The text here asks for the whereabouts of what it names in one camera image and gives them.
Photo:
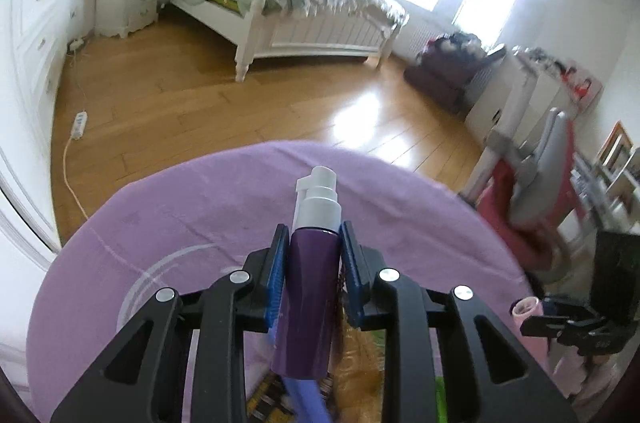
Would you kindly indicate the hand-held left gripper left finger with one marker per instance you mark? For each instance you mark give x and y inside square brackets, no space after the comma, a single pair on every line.
[277,283]

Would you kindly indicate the white nightstand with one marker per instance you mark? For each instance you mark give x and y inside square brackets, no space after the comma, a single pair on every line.
[127,3]

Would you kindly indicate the dark brown armchair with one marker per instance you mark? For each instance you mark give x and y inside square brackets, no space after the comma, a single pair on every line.
[440,78]

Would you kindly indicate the pile of small toys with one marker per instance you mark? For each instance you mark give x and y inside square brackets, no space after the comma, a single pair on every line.
[542,57]

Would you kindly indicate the white power strip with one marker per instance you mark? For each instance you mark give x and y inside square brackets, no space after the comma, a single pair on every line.
[75,45]
[80,125]

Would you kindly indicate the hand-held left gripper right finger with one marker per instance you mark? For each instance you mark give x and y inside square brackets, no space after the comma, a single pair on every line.
[352,283]

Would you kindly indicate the pink study chair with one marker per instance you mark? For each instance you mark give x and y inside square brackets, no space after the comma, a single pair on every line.
[505,213]

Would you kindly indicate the purple tablecloth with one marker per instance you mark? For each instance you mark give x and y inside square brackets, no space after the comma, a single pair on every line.
[200,213]

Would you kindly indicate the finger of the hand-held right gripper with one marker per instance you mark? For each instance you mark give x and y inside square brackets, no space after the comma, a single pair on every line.
[550,327]
[565,308]

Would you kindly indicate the blue plastic strip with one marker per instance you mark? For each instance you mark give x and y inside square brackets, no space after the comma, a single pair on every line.
[307,403]

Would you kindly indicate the red figure picture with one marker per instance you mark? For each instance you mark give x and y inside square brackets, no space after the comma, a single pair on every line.
[582,85]

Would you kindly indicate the pink hair roller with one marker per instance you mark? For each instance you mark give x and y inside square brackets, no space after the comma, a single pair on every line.
[526,307]

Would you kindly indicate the striped small packet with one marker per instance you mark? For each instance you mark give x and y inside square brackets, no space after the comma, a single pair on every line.
[265,400]

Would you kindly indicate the pale pink garment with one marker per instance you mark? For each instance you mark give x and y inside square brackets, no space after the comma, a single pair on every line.
[567,368]

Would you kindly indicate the dark plush toy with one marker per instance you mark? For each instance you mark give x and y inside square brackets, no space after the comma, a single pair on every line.
[460,45]

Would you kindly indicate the green yellow bed sheet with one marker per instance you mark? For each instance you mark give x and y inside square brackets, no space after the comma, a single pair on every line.
[225,1]

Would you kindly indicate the white radiator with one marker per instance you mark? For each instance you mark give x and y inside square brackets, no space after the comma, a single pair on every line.
[422,43]

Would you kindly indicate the cluttered shelf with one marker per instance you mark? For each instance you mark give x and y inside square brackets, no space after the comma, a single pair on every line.
[605,198]

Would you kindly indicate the white wardrobe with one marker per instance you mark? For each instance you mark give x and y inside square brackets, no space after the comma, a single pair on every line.
[30,28]

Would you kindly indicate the green plastic packet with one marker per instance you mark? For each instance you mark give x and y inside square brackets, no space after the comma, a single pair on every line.
[440,400]

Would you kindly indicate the purple spray bottle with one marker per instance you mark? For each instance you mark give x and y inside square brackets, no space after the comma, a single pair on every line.
[307,293]

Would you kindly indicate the brown film wrapper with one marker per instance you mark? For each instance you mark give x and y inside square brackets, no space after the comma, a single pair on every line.
[357,378]

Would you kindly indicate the wooden picture frame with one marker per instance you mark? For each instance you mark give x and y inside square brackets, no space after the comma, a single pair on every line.
[616,145]

